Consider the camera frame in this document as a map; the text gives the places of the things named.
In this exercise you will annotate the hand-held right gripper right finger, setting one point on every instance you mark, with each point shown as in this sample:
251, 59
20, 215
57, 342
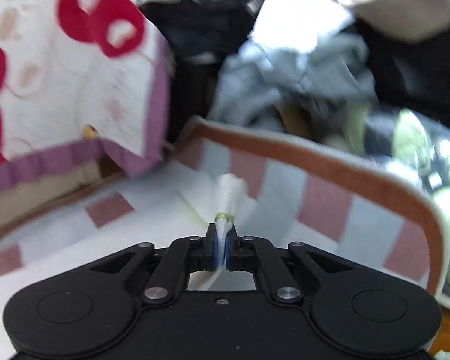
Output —
228, 249

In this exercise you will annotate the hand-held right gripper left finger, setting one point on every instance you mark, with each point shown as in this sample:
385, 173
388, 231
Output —
213, 247

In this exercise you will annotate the cream knit sweater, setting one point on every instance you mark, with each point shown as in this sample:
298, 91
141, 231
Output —
227, 198

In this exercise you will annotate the cluttered pile of dark clothes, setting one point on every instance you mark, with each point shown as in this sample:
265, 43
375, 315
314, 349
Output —
285, 75

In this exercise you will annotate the pink grey checked rug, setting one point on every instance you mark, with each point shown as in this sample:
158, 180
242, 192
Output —
322, 202

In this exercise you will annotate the beige bed base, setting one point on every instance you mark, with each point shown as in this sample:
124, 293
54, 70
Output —
41, 195

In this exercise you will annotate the bear printed bedsheet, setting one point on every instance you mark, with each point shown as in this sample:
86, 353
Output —
41, 82

